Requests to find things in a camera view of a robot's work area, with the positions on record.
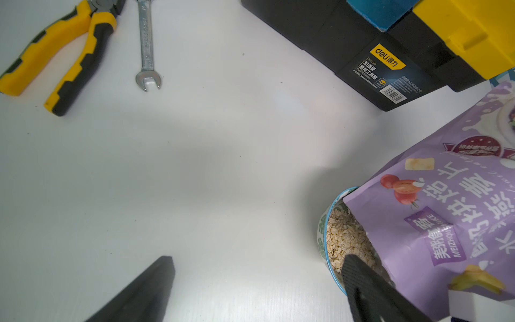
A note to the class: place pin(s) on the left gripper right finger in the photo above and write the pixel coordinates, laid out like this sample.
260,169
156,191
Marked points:
371,298

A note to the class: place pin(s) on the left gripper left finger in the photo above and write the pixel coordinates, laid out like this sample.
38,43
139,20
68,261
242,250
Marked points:
145,298

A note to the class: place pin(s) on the green leaf pattern bowl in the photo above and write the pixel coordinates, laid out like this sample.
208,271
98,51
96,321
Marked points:
322,245

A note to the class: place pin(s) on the purple oats bag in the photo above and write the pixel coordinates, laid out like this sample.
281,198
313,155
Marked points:
441,215

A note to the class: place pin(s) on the oats in bowl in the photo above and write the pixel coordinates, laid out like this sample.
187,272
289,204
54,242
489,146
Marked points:
345,236

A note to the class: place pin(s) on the silver wrench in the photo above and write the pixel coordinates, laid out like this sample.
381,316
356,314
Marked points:
147,73

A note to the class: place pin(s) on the yellow black toolbox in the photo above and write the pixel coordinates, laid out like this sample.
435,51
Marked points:
394,52

